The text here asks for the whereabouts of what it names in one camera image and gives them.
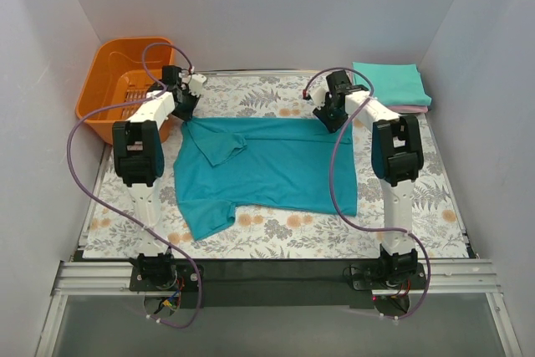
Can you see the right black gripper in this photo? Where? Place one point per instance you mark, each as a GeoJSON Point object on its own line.
{"type": "Point", "coordinates": [328, 114]}

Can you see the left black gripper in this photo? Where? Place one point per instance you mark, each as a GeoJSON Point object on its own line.
{"type": "Point", "coordinates": [184, 103]}

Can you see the teal t shirt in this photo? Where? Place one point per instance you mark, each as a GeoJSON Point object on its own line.
{"type": "Point", "coordinates": [291, 164]}

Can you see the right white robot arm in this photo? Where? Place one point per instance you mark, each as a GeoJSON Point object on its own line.
{"type": "Point", "coordinates": [396, 159]}

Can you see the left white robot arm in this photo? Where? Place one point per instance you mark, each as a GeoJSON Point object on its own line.
{"type": "Point", "coordinates": [139, 162]}

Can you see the folded mint green shirt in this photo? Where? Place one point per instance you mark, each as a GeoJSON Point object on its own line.
{"type": "Point", "coordinates": [393, 81]}

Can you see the orange plastic basket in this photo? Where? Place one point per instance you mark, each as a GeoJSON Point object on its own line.
{"type": "Point", "coordinates": [116, 74]}

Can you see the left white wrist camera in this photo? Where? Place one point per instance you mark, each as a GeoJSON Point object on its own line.
{"type": "Point", "coordinates": [195, 83]}

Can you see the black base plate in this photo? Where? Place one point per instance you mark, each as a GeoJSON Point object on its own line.
{"type": "Point", "coordinates": [269, 282]}

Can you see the aluminium frame rail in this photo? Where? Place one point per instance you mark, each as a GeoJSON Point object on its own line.
{"type": "Point", "coordinates": [443, 276]}

